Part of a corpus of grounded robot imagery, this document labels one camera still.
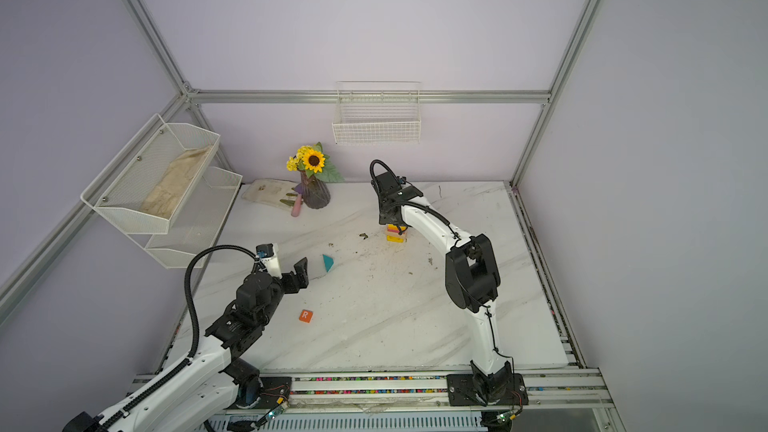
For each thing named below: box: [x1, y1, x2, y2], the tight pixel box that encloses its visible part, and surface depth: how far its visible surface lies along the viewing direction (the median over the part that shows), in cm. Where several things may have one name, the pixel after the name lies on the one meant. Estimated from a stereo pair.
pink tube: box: [291, 194, 302, 217], surface depth 113 cm
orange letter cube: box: [299, 309, 313, 324], surface depth 88 cm
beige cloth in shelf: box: [140, 147, 211, 219], surface depth 81 cm
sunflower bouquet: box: [286, 141, 345, 183], surface depth 97 cm
